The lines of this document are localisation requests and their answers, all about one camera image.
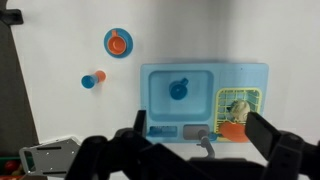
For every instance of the grey toy faucet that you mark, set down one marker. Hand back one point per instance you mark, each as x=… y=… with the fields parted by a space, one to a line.
x=204 y=138

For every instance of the light blue toy sink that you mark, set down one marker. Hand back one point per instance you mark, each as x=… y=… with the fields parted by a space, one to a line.
x=240 y=75

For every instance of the shelf with colourful toys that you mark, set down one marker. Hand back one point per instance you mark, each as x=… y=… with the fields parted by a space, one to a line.
x=10 y=166

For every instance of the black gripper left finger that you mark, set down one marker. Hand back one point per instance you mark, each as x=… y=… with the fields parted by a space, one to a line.
x=100 y=156

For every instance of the blue tumbler cup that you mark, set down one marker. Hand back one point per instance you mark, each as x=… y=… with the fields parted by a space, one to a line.
x=88 y=82

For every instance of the orange tumbler cup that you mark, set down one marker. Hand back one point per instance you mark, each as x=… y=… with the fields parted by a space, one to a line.
x=101 y=76

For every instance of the yellow dish rack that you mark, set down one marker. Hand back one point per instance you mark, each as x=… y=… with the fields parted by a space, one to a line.
x=221 y=100

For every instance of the black clamp bar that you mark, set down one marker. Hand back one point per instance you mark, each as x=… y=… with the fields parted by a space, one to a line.
x=11 y=16

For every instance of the pale crumpled toy item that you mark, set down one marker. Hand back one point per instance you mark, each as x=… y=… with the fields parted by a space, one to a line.
x=240 y=110

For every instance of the blue saucer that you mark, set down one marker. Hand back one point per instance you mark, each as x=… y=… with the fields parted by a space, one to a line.
x=129 y=41

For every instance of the grey metal mounting plate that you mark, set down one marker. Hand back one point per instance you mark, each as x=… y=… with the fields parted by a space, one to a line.
x=50 y=156

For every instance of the orange toy plate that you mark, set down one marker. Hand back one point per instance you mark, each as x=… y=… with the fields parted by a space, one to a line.
x=233 y=131

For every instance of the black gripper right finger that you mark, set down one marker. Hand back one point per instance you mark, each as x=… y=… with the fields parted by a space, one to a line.
x=286 y=153

